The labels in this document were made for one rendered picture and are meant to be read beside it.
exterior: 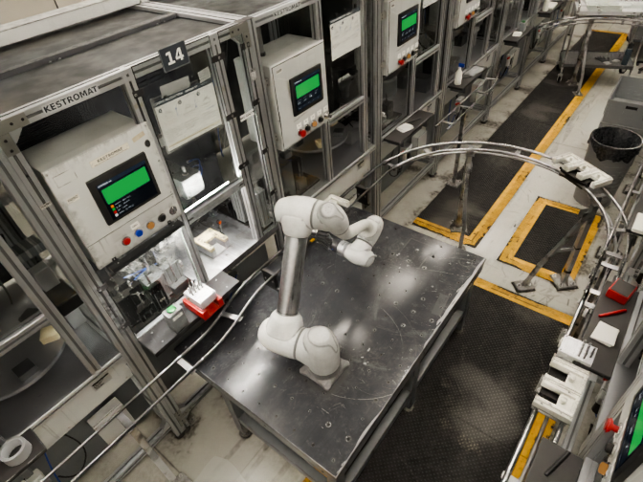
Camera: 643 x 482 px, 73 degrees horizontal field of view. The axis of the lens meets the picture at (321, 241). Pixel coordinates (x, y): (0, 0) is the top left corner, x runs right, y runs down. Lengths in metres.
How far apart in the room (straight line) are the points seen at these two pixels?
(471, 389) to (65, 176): 2.44
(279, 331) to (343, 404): 0.44
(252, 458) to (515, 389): 1.62
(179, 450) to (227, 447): 0.28
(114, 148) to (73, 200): 0.24
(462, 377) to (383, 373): 0.93
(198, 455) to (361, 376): 1.18
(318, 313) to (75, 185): 1.33
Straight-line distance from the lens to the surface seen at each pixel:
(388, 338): 2.30
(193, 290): 2.21
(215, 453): 2.88
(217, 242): 2.58
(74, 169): 1.77
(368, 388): 2.15
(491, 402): 2.97
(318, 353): 1.98
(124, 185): 1.85
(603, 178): 3.30
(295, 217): 1.89
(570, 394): 2.07
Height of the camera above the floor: 2.56
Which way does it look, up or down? 42 degrees down
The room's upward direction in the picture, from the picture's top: 6 degrees counter-clockwise
